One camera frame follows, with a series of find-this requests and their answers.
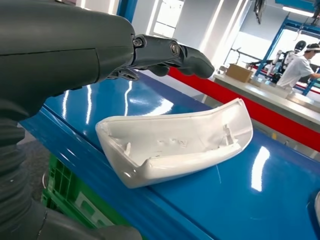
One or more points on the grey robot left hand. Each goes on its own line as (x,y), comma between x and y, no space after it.
(62,49)

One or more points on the green plastic crate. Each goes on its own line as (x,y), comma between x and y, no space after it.
(65,188)

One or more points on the brown cardboard box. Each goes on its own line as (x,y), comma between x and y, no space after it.
(238,73)

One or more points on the long grey counter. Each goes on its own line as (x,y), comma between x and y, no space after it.
(263,94)

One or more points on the person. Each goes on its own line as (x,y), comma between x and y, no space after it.
(295,71)

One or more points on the white and black humanoid robot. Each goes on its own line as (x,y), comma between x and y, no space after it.
(300,46)

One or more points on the grey plastic wheel hubcap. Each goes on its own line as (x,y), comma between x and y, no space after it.
(318,208)

